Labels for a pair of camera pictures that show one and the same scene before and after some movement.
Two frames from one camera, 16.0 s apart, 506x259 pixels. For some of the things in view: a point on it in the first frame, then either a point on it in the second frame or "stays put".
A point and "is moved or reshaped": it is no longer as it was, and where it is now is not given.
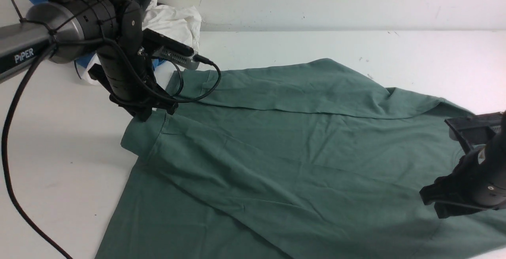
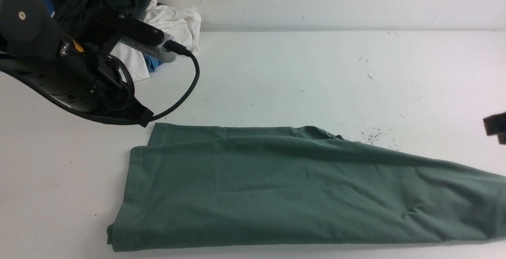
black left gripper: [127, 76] → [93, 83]
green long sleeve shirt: [302, 159] is moved or reshaped
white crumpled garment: [181, 25] stays put
